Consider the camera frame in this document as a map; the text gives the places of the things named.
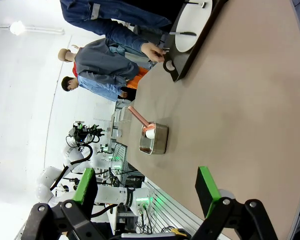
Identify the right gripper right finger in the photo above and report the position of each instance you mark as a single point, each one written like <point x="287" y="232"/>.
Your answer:
<point x="207" y="190"/>

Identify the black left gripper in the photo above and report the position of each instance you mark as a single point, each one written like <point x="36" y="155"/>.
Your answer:
<point x="83" y="133"/>

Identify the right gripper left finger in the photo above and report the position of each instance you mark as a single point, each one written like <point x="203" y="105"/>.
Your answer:
<point x="86" y="190"/>

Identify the silver metal table knife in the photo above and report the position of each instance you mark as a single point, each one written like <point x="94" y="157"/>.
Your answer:
<point x="184" y="33"/>

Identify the large white dinner plate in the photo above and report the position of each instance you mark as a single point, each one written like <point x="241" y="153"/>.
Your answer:
<point x="189" y="20"/>

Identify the person's left denim forearm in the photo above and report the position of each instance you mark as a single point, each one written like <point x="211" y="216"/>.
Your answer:
<point x="124" y="37"/>

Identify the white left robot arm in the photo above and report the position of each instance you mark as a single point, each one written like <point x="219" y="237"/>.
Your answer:
<point x="114" y="197"/>

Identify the person's left hand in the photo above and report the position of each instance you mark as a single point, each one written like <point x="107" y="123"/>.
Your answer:
<point x="152" y="51"/>

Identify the grey slotted mounting base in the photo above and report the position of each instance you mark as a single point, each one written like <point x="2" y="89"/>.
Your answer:
<point x="169" y="202"/>

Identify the person in light blue jacket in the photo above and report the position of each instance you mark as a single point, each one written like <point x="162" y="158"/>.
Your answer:
<point x="97" y="87"/>

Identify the yellow black tool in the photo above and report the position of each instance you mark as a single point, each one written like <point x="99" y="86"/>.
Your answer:
<point x="178" y="232"/>

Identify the rectangular stainless steel container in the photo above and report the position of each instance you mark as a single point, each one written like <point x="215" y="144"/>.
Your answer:
<point x="161" y="140"/>

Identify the person in grey jacket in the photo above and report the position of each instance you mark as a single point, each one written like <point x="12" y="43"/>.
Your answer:
<point x="102" y="65"/>

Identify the orange fabric item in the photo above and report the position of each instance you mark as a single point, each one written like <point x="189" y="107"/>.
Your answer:
<point x="137" y="77"/>

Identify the person in denim jacket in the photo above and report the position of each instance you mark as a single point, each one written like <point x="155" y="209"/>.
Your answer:
<point x="109" y="12"/>

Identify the ceiling light fixture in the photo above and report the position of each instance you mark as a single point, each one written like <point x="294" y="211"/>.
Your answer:
<point x="17" y="28"/>

